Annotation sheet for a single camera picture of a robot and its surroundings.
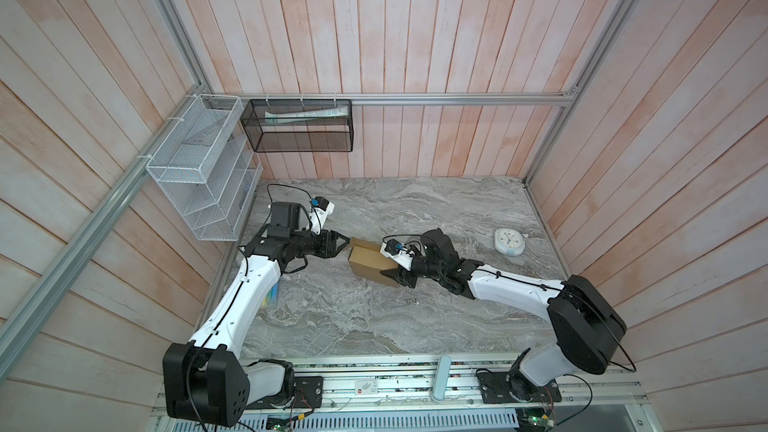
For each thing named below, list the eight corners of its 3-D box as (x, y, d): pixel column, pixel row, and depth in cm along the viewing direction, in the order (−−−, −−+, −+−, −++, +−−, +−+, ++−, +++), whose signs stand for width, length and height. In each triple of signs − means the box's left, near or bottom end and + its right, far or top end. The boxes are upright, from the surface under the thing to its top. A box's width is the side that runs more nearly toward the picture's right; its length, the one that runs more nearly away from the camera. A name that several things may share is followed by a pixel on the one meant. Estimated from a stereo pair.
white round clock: (497, 255, 101) (500, 250, 99) (491, 233, 107) (494, 228, 104) (523, 255, 101) (527, 250, 99) (516, 233, 107) (519, 228, 104)
